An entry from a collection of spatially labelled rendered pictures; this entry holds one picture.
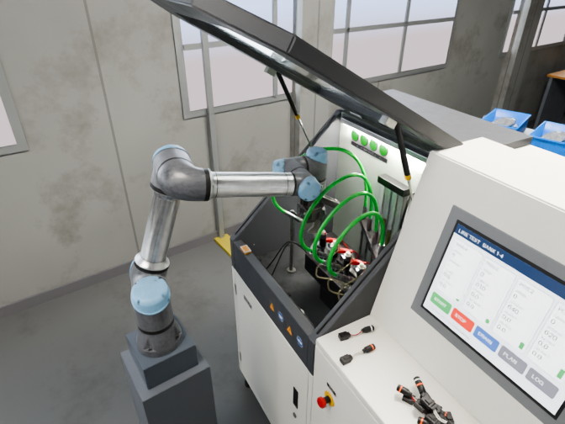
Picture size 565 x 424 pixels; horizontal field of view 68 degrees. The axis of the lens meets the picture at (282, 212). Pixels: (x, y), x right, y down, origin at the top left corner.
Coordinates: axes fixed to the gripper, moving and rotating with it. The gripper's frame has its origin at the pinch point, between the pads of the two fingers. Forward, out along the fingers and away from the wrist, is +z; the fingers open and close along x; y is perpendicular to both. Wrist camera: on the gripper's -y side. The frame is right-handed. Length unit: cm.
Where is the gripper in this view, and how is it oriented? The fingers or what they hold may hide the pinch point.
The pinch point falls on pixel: (316, 233)
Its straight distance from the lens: 164.0
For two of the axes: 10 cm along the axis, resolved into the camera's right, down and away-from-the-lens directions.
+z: -0.2, 8.6, 5.1
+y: -8.7, 2.4, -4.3
